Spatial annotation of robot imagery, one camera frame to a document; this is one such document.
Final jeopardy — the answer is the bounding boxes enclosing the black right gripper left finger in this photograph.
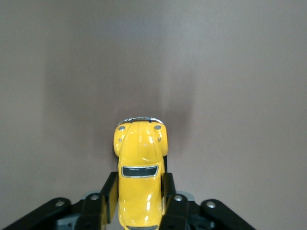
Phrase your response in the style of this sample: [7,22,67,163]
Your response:
[0,172,120,230]

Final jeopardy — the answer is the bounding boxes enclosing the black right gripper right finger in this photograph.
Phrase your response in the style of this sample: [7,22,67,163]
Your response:
[159,172,258,230]

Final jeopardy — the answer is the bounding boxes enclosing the yellow beetle toy car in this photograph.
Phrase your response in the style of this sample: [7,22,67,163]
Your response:
[112,116,169,230]

